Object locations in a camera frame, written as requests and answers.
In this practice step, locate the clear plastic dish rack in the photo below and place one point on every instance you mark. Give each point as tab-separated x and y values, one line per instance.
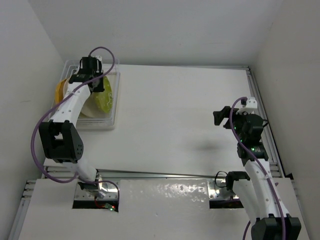
91	124

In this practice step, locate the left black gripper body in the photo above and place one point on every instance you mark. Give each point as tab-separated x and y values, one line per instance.
99	85

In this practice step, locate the cream and pink plate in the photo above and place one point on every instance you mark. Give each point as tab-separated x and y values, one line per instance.
91	109

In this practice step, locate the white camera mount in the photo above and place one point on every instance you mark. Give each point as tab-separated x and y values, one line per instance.
95	59
248	106

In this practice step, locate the orange plate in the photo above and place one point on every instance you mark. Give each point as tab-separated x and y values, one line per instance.
59	91

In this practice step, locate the green polka dot plate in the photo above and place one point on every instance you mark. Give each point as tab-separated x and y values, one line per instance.
105	100

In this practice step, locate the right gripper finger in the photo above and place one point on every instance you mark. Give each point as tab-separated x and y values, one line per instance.
230	124
222	114

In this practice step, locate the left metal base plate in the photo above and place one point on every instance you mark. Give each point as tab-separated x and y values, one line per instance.
102	191

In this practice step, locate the metal base plate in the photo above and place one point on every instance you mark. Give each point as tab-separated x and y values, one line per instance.
102	191
217	191

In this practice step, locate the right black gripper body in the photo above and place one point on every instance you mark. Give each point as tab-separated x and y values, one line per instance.
238	121

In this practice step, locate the aluminium frame rail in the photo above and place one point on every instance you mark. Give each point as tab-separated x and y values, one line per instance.
267	136

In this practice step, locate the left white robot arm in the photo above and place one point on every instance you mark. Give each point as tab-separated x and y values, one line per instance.
60	139

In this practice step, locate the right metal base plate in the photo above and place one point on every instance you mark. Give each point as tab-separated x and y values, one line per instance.
217	191

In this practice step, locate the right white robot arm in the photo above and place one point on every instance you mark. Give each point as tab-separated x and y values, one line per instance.
255	187

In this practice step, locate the small green circuit board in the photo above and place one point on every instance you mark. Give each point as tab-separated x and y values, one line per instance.
109	207

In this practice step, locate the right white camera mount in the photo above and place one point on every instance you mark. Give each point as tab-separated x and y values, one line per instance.
248	106

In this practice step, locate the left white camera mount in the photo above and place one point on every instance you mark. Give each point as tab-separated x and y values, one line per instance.
95	59

